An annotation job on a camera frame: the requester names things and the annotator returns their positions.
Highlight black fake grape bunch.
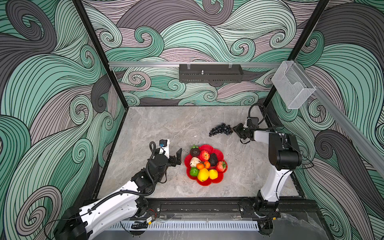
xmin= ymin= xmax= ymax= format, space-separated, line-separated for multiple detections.
xmin=209 ymin=123 xmax=234 ymax=137

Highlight dark purple fake plum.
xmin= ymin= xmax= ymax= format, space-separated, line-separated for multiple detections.
xmin=190 ymin=145 xmax=201 ymax=157

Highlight beige fake garlic bulb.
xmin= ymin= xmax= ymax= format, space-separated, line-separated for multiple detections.
xmin=190 ymin=157 xmax=202 ymax=168

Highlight green fake pepper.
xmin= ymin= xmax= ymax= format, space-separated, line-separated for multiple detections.
xmin=189 ymin=167 xmax=200 ymax=177

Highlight orange fake tomatoes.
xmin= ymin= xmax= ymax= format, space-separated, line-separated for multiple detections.
xmin=196 ymin=161 xmax=211 ymax=170

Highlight red fake apple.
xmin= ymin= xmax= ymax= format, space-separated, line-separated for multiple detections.
xmin=198 ymin=150 xmax=210 ymax=162

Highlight yellow fake lemon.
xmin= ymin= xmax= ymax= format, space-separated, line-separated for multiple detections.
xmin=197 ymin=168 xmax=210 ymax=182

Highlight dark fake avocado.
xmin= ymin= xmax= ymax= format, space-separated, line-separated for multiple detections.
xmin=209 ymin=153 xmax=219 ymax=167

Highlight yellow fake pepper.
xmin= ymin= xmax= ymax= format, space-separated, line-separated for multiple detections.
xmin=209 ymin=169 xmax=219 ymax=180

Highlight red fake strawberry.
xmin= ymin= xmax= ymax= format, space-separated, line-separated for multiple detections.
xmin=216 ymin=161 xmax=227 ymax=173

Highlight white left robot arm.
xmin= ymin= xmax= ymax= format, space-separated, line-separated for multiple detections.
xmin=53 ymin=148 xmax=182 ymax=240

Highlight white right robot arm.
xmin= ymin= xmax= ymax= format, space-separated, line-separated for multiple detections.
xmin=233 ymin=117 xmax=303 ymax=211

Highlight red flower-shaped fruit bowl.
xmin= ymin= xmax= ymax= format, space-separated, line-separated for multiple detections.
xmin=184 ymin=145 xmax=228 ymax=187

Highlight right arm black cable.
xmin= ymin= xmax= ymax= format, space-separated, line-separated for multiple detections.
xmin=247 ymin=104 xmax=284 ymax=131

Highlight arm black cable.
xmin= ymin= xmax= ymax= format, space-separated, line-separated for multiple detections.
xmin=247 ymin=104 xmax=284 ymax=131
xmin=43 ymin=141 xmax=160 ymax=235

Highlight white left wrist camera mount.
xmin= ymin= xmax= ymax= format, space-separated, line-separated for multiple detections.
xmin=159 ymin=139 xmax=170 ymax=158

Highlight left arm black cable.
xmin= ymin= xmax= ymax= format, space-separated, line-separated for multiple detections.
xmin=43 ymin=141 xmax=160 ymax=235

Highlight clear plastic wall bin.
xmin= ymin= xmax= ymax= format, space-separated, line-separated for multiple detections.
xmin=272 ymin=61 xmax=316 ymax=110

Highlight white slotted cable duct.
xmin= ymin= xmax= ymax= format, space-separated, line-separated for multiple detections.
xmin=107 ymin=220 xmax=260 ymax=232

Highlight black wall tray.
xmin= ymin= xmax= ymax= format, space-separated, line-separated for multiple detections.
xmin=179 ymin=65 xmax=244 ymax=84

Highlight aluminium back rail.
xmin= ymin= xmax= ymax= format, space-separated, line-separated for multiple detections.
xmin=108 ymin=61 xmax=282 ymax=68

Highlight aluminium rail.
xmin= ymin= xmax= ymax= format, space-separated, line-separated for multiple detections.
xmin=108 ymin=61 xmax=282 ymax=68
xmin=297 ymin=64 xmax=384 ymax=175

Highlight black corner frame post right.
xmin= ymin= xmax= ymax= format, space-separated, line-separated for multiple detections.
xmin=263 ymin=1 xmax=329 ymax=109

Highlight black corner frame post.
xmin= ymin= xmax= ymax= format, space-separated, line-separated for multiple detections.
xmin=72 ymin=0 xmax=129 ymax=112
xmin=263 ymin=1 xmax=329 ymax=109

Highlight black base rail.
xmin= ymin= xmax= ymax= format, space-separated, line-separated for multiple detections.
xmin=148 ymin=197 xmax=319 ymax=220

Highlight black corner frame post left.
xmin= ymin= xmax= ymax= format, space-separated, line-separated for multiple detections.
xmin=72 ymin=0 xmax=129 ymax=112

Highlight aluminium right rail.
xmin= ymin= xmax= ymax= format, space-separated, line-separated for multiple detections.
xmin=297 ymin=64 xmax=384 ymax=175

